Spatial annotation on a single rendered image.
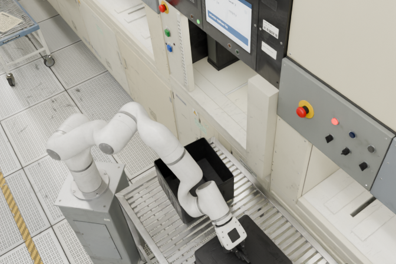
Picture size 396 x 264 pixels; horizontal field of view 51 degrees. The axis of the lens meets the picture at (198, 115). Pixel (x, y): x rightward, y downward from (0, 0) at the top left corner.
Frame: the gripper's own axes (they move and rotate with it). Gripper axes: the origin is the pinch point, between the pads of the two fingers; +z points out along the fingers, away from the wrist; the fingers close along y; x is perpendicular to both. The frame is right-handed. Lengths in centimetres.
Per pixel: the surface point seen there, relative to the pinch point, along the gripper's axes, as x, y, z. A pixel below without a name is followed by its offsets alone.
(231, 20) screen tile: -13, 37, -82
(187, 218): 27.3, -6.0, -15.3
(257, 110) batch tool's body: -9, 31, -47
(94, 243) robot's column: 87, -44, -14
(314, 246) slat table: 0.0, 30.4, 17.7
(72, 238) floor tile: 137, -53, -12
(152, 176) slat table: 53, -5, -35
